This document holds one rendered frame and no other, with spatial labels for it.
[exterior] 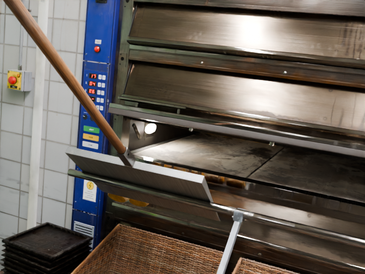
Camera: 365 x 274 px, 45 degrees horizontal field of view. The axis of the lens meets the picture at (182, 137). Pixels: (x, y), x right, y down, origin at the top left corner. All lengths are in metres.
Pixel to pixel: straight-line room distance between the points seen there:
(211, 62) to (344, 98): 0.56
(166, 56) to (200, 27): 0.20
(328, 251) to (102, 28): 1.38
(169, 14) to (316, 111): 0.77
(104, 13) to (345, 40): 1.05
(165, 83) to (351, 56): 0.78
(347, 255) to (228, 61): 0.92
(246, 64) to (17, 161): 1.34
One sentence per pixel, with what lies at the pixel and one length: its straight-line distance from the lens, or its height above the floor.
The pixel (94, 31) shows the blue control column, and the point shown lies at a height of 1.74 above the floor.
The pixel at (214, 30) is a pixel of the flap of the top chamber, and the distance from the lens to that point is 1.93.
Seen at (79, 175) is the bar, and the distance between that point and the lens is 1.82.
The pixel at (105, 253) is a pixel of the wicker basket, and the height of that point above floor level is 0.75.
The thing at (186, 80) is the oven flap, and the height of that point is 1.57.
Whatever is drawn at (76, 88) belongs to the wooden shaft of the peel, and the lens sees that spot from 1.22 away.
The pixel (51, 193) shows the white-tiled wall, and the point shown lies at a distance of 2.43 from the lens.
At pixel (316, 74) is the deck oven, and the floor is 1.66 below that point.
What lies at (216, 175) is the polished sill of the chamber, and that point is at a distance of 1.96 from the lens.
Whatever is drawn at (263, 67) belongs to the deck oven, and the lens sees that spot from 1.86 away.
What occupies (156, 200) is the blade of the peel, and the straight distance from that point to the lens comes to 1.81.
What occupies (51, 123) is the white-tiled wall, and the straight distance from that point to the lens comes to 2.36.
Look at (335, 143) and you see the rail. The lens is 1.69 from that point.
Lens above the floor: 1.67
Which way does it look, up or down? 10 degrees down
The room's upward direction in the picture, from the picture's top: 7 degrees clockwise
